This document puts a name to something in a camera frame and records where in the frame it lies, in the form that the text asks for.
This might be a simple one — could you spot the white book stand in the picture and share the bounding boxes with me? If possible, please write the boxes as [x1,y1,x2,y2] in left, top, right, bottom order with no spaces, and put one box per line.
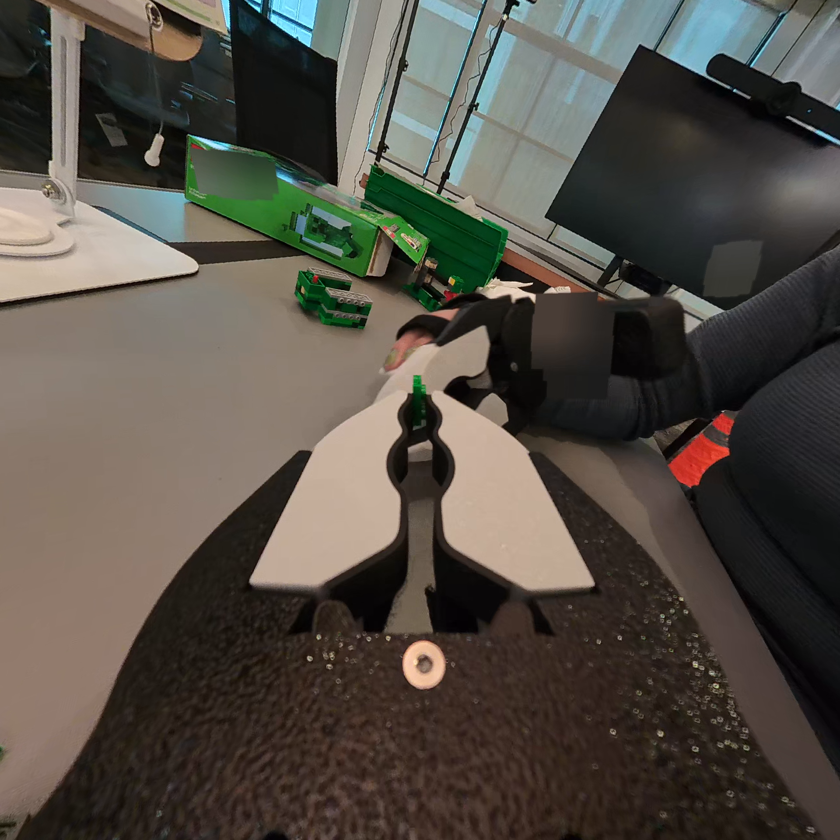
[0,0,199,306]

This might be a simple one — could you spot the multicoloured brick model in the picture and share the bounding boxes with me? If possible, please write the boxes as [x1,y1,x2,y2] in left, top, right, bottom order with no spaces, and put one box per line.
[403,256,483,312]

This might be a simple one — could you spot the person's right hand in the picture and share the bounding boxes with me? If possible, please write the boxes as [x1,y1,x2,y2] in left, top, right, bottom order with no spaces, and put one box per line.
[379,327,438,376]

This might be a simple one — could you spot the green toy box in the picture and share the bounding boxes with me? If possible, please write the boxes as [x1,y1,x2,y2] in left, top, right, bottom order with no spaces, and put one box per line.
[185,134,431,278]

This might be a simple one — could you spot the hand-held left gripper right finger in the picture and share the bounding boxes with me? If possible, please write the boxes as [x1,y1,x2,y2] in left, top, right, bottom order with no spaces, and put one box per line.
[430,390,597,599]

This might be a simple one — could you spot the black tripod stand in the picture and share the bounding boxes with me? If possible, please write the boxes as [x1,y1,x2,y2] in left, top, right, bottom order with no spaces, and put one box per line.
[427,0,526,194]
[374,0,421,165]

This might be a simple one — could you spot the instruction booklet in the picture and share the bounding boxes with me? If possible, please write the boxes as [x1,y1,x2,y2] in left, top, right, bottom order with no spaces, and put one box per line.
[157,0,227,30]

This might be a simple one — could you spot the green brick model grey beams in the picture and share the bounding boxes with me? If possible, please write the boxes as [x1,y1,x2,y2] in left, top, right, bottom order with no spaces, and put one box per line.
[294,268,374,329]

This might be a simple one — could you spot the person's torso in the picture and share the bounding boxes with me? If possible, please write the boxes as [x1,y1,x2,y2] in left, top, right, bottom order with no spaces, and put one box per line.
[696,341,840,756]

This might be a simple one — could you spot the orange fabric item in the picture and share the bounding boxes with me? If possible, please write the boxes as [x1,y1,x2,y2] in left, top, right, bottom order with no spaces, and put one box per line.
[669,410,736,487]

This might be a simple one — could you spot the large black screen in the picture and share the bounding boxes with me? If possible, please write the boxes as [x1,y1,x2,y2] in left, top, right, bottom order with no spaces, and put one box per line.
[545,45,840,309]

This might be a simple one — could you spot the grey desk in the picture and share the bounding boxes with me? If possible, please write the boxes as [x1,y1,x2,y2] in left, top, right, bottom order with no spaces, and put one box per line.
[0,172,840,840]

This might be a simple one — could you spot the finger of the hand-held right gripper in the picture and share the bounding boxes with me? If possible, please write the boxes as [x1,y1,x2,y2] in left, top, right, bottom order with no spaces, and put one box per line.
[374,344,494,411]
[469,387,517,434]

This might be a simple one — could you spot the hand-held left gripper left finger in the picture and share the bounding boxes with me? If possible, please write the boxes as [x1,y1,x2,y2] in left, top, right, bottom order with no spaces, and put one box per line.
[249,390,416,598]

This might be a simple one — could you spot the person's right forearm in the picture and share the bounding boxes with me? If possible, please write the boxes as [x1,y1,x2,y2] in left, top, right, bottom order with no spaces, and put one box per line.
[525,246,840,441]

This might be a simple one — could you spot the green plastic tray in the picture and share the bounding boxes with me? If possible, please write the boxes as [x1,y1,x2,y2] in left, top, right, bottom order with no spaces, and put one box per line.
[364,164,509,290]

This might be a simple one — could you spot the black conference camera bar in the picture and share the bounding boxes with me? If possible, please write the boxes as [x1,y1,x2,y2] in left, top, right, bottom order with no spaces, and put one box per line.
[705,52,840,142]

